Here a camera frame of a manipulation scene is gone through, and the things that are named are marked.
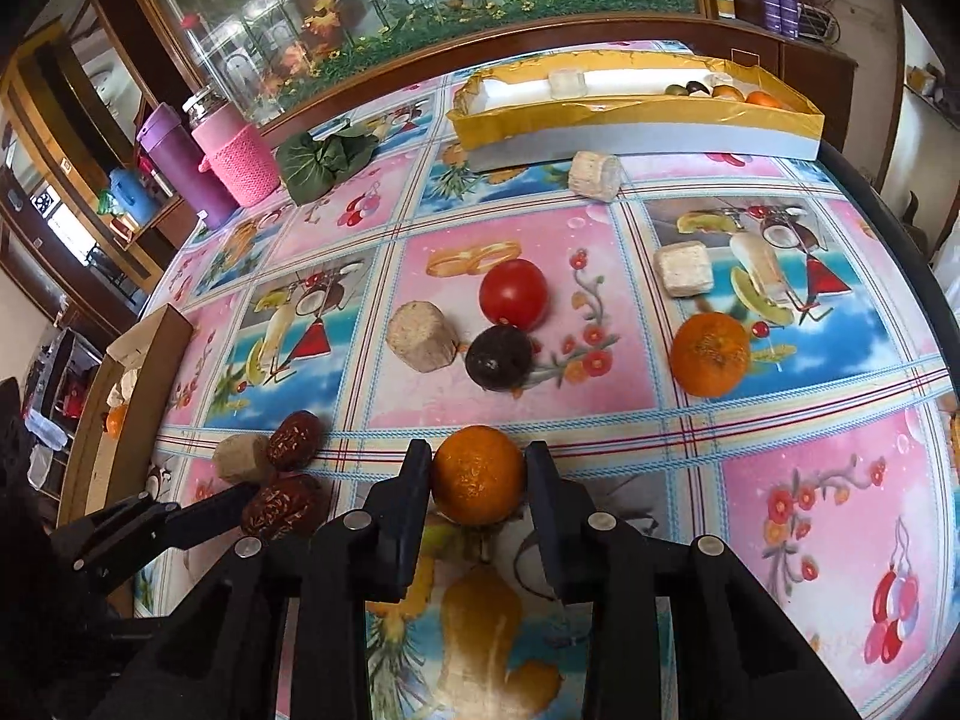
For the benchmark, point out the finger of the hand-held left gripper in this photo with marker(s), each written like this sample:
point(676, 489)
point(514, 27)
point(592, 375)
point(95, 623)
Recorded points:
point(217, 508)

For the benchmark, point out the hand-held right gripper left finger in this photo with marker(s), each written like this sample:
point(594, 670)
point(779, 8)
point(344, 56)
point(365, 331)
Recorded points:
point(418, 480)

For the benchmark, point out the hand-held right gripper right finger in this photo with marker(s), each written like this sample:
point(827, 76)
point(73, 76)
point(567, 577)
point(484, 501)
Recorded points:
point(538, 480)

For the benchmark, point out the orange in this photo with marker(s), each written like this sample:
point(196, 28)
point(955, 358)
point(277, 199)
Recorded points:
point(478, 474)
point(114, 420)
point(763, 99)
point(727, 93)
point(709, 354)

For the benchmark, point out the red date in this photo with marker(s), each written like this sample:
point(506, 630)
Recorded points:
point(295, 440)
point(283, 508)

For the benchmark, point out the dark purple plum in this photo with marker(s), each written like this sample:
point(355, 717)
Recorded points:
point(499, 358)

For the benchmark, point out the brown cardboard box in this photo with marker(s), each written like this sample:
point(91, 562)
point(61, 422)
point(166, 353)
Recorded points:
point(142, 397)

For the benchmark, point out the red tomato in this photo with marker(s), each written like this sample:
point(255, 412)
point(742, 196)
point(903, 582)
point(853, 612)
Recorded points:
point(514, 294)

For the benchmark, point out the beige square cake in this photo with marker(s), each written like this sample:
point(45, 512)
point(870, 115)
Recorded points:
point(682, 268)

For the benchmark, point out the blue thermos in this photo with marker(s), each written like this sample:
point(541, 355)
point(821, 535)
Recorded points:
point(131, 195)

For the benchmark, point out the green leafy vegetable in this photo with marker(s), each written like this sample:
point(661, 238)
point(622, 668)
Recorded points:
point(322, 157)

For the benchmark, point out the purple bottle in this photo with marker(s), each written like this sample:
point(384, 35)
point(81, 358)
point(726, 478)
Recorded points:
point(184, 165)

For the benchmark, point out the pink knit-sleeved bottle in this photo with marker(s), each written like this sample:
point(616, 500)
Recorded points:
point(229, 150)

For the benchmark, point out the yellow taped box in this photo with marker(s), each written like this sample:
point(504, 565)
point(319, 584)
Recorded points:
point(637, 124)

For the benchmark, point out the dark fruit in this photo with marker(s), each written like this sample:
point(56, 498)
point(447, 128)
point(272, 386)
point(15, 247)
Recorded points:
point(697, 87)

